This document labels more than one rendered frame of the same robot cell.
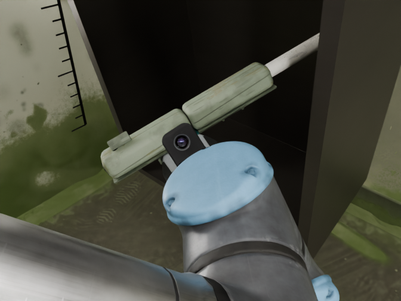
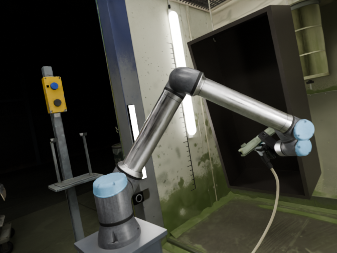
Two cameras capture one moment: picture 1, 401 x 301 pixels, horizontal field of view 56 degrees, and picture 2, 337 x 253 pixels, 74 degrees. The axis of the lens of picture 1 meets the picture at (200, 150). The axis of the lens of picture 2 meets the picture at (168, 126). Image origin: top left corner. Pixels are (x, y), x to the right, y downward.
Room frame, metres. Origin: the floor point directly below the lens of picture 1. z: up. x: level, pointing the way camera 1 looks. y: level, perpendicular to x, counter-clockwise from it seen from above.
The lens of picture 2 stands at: (-0.95, 0.43, 1.14)
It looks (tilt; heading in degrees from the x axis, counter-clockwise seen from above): 3 degrees down; 6
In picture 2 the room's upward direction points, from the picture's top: 10 degrees counter-clockwise
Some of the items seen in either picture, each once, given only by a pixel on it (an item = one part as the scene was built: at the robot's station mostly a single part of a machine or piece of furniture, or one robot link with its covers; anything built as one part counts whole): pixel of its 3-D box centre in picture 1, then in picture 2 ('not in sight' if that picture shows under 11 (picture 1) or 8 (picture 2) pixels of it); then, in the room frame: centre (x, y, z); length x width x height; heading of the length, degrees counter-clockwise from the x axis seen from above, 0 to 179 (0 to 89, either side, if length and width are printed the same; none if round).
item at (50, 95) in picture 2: not in sight; (54, 95); (0.62, 1.38, 1.42); 0.12 x 0.06 x 0.26; 139
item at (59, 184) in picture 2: not in sight; (72, 158); (0.55, 1.30, 0.95); 0.26 x 0.15 x 0.32; 139
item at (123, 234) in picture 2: not in sight; (118, 226); (0.00, 0.82, 0.69); 0.19 x 0.19 x 0.10
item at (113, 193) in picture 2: not in sight; (113, 195); (0.01, 0.82, 0.83); 0.17 x 0.15 x 0.18; 4
